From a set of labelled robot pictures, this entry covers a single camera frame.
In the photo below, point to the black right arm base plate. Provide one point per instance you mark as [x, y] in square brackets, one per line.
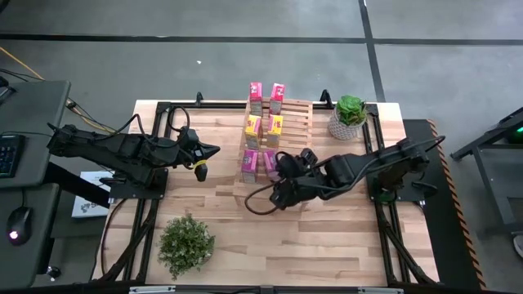
[378, 192]

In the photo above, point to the grey desk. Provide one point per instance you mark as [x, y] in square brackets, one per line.
[37, 102]

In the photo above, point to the black table clamp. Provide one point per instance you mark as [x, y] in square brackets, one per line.
[199, 98]
[325, 99]

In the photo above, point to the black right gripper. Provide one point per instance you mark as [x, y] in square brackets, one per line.
[302, 183]

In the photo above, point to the yellow cereal box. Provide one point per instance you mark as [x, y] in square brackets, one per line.
[275, 124]
[253, 124]

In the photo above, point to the black desk leg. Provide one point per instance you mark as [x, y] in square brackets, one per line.
[73, 185]

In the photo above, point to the yellow label tag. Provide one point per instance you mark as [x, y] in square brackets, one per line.
[200, 164]

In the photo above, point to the silver metal bracket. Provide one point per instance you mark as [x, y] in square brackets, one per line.
[151, 290]
[380, 291]

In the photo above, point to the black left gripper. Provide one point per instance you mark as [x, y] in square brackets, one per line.
[190, 151]

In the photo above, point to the succulent in white pot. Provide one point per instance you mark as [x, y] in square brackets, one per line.
[349, 112]

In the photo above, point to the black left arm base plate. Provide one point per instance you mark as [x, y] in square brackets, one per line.
[135, 194]

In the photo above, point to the pink cereal box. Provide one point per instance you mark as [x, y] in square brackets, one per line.
[269, 161]
[249, 161]

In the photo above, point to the person's shoe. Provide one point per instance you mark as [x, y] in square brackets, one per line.
[519, 247]

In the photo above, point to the black chair caster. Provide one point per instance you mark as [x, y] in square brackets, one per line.
[53, 271]

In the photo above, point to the black keyboard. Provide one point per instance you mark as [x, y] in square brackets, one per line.
[10, 157]

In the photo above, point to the black mat with hazard stripe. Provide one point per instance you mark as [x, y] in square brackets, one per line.
[441, 245]

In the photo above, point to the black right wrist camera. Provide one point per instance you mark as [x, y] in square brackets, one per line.
[289, 165]

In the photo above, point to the wooden slatted crate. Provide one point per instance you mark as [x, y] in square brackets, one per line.
[274, 196]

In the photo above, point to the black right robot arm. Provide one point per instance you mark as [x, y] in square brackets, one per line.
[388, 161]

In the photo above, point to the bushy small-leaved green plant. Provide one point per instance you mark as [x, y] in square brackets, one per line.
[186, 245]

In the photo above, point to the black computer mouse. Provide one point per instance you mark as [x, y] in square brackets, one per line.
[19, 224]

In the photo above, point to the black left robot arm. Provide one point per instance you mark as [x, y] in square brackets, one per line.
[122, 153]

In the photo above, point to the white printed booklet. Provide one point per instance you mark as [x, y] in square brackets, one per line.
[88, 204]

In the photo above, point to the red cereal box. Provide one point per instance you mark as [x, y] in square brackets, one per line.
[278, 92]

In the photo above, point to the grey metal stand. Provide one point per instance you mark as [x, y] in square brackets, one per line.
[492, 183]

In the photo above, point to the black aluminium rig frame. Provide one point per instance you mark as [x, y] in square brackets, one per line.
[220, 105]

